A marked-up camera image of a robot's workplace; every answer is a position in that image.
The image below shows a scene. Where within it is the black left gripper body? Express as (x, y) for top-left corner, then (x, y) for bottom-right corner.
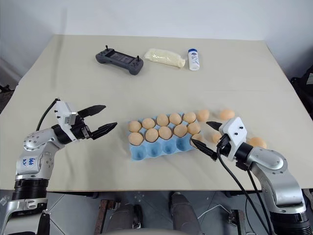
(70, 114), (95, 141)

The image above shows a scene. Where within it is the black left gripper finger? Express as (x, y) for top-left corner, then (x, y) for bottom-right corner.
(77, 105), (107, 119)
(91, 121), (118, 141)

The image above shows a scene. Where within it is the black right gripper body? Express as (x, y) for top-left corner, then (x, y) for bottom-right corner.
(216, 134), (232, 158)

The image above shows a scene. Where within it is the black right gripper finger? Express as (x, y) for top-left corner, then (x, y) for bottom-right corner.
(206, 120), (223, 134)
(190, 139), (218, 162)

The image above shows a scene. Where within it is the blue egg tray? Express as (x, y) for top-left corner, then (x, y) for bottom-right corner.
(128, 112), (204, 163)

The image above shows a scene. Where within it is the grey handheld controller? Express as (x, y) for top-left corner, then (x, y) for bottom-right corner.
(95, 45), (145, 75)

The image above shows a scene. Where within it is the dark rounded shape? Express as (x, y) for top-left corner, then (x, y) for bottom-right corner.
(107, 202), (144, 235)
(169, 191), (203, 235)

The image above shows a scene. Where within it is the white bottle with blue label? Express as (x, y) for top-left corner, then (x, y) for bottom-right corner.
(187, 47), (202, 72)

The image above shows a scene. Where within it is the rusty metal bar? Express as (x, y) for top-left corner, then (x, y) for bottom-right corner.
(228, 209), (246, 235)
(93, 199), (115, 235)

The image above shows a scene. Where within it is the clear bag of white grains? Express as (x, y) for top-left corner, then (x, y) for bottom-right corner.
(143, 48), (186, 69)

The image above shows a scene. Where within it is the black bag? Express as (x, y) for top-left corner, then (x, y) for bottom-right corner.
(290, 66), (313, 106)

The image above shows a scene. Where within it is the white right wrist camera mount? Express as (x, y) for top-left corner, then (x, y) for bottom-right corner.
(219, 117), (248, 162)

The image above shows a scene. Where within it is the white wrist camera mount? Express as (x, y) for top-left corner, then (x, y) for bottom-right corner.
(219, 117), (248, 162)
(54, 99), (78, 142)

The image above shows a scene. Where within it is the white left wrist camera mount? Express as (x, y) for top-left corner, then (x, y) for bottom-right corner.
(54, 99), (78, 142)

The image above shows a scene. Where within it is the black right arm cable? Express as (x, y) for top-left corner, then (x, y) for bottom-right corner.
(245, 167), (276, 235)
(216, 137), (271, 235)

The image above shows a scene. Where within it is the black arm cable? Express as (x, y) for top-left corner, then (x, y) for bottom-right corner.
(36, 97), (61, 132)
(216, 137), (271, 235)
(245, 167), (276, 235)

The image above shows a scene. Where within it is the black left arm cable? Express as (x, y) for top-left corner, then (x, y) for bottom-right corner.
(36, 97), (61, 132)

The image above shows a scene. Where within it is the white cable on floor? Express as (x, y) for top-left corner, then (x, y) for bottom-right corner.
(197, 205), (232, 220)

